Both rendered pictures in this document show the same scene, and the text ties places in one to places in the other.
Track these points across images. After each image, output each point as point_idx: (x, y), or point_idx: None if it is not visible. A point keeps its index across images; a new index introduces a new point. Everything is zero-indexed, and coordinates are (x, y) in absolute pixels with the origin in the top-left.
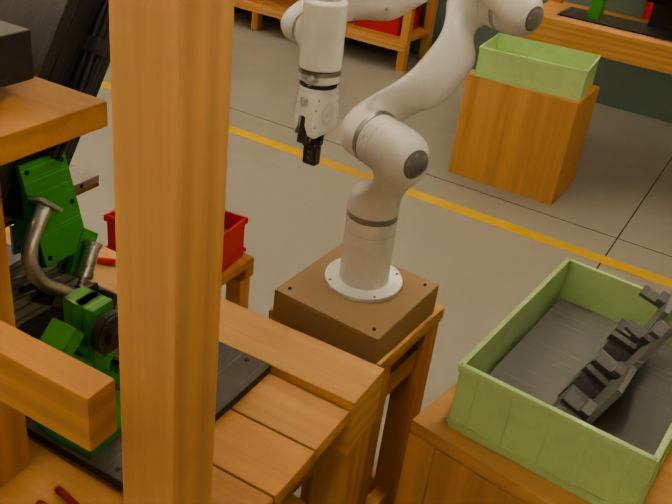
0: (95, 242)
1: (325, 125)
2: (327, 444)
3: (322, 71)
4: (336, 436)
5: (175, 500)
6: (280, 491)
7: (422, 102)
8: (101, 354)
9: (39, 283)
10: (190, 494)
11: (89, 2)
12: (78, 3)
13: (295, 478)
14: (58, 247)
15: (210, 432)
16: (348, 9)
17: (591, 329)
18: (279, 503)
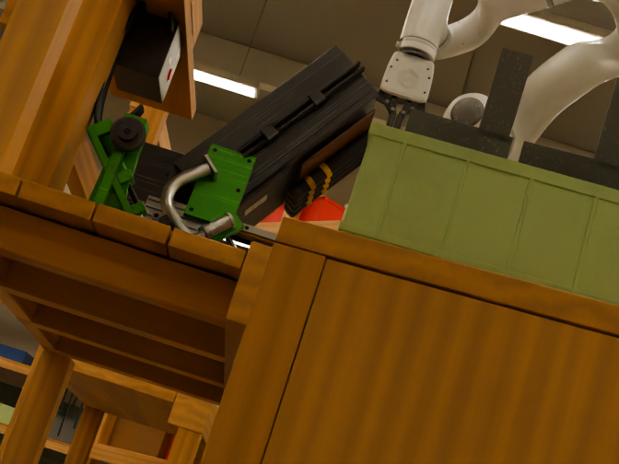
0: (228, 213)
1: (402, 87)
2: (195, 248)
3: (405, 35)
4: (214, 258)
5: (1, 42)
6: (107, 206)
7: (527, 96)
8: (118, 157)
9: (163, 202)
10: (15, 55)
11: (327, 74)
12: (317, 70)
13: (132, 220)
14: (203, 208)
15: (52, 23)
16: (474, 25)
17: None
18: (101, 222)
